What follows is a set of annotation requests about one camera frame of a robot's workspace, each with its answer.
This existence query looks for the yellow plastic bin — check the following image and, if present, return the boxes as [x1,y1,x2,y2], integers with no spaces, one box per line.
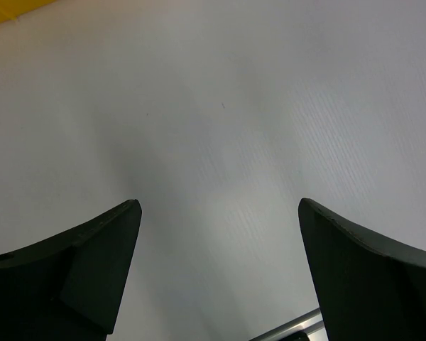
[0,0,55,23]

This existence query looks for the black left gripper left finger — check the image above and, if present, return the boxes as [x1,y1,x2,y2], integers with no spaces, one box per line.
[0,200,142,340]

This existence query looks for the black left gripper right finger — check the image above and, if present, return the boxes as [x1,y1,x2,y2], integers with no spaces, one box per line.
[298,198,426,340]

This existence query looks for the aluminium frame rail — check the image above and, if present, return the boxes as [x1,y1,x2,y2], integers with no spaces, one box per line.
[251,308,328,341]

